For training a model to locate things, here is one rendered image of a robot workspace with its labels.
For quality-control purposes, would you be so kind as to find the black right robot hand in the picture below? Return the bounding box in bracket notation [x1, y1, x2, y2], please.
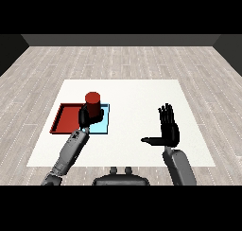
[140, 102, 181, 149]

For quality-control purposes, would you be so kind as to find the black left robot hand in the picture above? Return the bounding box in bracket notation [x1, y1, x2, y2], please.
[78, 103, 105, 131]

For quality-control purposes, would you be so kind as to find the dark grey robot body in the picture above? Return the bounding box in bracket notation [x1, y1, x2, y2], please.
[92, 167, 151, 187]

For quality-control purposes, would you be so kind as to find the light blue shallow open box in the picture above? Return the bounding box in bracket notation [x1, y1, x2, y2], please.
[86, 103, 111, 135]

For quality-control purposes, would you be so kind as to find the red shallow open box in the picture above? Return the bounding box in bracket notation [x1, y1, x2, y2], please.
[49, 102, 86, 135]

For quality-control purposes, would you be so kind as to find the red can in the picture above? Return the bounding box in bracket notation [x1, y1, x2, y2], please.
[84, 91, 102, 119]

